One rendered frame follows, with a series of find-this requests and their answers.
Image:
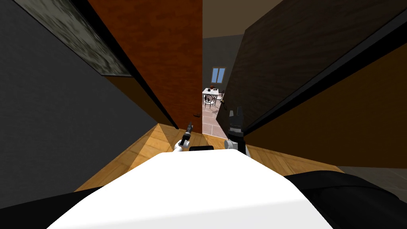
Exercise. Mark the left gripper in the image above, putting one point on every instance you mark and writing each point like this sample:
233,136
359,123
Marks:
189,128

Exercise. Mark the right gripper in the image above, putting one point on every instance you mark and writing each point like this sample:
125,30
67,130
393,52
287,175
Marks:
236,125

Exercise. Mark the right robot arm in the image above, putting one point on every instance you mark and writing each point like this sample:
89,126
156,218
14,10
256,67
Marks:
349,200

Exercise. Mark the white dining table with chairs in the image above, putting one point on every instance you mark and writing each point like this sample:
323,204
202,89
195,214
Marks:
211,93

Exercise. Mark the blue window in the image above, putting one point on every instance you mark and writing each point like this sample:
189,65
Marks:
218,75

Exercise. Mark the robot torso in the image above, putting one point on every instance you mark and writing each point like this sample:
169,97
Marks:
197,190

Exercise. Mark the dark brown wooden door leaf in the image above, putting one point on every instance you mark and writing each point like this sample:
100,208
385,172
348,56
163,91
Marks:
286,63

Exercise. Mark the orange-brown wooden door leaf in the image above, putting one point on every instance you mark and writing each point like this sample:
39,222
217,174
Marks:
159,57

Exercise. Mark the grey mottled wall picture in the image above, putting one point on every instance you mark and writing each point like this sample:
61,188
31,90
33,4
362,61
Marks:
73,35

